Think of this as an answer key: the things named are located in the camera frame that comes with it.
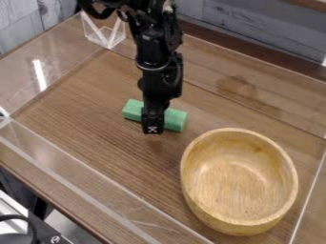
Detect clear acrylic tray wall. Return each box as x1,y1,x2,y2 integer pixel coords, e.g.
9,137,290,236
0,17,326,244

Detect black cable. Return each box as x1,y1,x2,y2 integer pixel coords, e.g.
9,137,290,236
0,213,45,244

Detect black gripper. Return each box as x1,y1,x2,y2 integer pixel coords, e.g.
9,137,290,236
136,51,183,134

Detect light wooden bowl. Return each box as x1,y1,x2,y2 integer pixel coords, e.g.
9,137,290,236
179,128,299,236

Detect black metal bracket with screw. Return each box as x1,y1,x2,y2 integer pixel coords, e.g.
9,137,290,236
37,228,75,244

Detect green rectangular block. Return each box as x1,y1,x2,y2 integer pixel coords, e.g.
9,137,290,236
121,99,188,132

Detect clear acrylic corner bracket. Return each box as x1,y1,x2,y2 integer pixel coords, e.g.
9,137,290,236
80,11,125,50

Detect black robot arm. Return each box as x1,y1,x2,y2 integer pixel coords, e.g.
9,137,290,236
77,0,183,134

